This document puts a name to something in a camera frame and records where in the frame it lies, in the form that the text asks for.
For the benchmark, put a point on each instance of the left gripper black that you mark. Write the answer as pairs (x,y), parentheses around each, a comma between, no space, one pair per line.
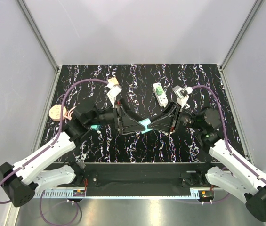
(124,123)

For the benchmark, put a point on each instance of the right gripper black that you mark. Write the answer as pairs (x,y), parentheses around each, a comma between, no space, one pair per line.
(168,122)

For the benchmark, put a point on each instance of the light teal charger cube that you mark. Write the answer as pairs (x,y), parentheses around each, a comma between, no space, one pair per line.
(145,123)

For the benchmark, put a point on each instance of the green usb charger plug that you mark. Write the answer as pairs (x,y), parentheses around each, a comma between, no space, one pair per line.
(159,90)

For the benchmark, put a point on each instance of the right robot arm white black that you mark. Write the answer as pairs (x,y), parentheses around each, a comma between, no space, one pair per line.
(245,181)

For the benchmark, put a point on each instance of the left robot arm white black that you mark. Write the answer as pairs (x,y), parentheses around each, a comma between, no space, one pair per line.
(23,179)

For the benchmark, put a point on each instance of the dark teal charger plug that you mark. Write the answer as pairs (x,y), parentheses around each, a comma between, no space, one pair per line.
(96,127)

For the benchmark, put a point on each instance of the white power strip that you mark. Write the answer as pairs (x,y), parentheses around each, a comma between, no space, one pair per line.
(162,99)

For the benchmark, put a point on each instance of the beige cube socket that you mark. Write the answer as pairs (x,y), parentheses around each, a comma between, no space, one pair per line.
(112,82)

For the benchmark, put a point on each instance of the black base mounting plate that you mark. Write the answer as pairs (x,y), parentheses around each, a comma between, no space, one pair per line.
(142,179)

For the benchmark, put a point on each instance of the round pink power socket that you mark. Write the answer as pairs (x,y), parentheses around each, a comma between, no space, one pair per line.
(57,112)

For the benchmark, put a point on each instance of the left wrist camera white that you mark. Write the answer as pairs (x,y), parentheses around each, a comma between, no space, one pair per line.
(113,93)

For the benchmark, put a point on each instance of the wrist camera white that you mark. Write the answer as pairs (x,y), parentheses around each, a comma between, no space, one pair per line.
(182,94)
(113,93)

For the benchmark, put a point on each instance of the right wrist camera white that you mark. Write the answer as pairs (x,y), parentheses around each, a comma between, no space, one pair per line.
(182,94)

